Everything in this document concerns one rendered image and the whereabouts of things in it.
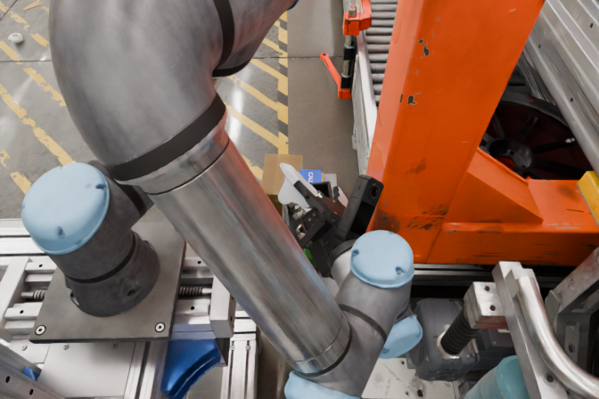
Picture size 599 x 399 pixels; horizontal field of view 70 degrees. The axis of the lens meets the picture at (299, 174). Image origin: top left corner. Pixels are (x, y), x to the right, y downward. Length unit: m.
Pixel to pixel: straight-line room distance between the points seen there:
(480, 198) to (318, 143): 1.24
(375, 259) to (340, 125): 1.74
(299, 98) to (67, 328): 1.81
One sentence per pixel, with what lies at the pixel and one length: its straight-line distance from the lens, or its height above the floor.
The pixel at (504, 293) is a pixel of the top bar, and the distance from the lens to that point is 0.65.
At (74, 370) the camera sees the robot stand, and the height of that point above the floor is 0.73.
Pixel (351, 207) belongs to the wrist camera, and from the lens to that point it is 0.69.
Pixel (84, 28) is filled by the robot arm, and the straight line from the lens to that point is 0.28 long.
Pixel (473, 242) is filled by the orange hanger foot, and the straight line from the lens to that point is 1.10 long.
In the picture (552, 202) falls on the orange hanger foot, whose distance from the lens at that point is 1.19.
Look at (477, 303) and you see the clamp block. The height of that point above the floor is 0.95.
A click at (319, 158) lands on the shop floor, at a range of 2.04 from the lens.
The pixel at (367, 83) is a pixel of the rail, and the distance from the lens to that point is 1.85.
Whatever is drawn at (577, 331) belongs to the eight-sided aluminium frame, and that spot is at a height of 0.73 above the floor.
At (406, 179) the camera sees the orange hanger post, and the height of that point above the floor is 0.86.
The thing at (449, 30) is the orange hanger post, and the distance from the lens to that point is 0.65.
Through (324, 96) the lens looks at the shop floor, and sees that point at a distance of 2.38.
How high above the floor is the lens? 1.50
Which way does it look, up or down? 50 degrees down
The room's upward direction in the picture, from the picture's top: straight up
